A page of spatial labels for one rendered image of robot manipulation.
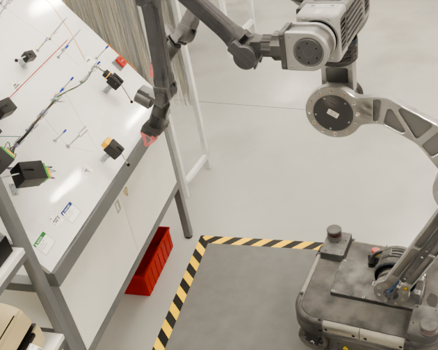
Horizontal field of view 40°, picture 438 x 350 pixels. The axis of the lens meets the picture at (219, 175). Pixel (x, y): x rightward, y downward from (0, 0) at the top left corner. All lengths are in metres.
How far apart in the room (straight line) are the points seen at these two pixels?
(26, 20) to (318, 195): 1.88
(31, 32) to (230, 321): 1.58
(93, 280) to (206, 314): 0.76
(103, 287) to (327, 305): 0.93
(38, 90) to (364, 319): 1.60
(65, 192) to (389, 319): 1.37
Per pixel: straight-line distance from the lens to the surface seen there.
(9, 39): 2.62
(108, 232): 2.52
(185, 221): 3.35
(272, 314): 2.95
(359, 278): 2.71
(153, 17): 2.00
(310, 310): 2.62
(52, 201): 2.26
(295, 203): 3.55
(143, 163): 2.80
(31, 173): 2.09
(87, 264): 2.40
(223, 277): 3.16
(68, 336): 2.25
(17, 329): 2.11
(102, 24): 3.32
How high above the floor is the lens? 2.19
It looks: 34 degrees down
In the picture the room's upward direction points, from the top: 11 degrees counter-clockwise
